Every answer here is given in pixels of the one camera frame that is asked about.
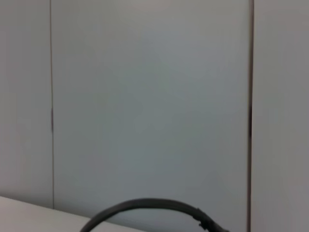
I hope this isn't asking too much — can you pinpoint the black cast iron teapot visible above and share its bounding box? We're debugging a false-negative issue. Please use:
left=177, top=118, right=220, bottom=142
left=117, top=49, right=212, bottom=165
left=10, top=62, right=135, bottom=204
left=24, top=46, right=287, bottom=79
left=79, top=197, right=230, bottom=232

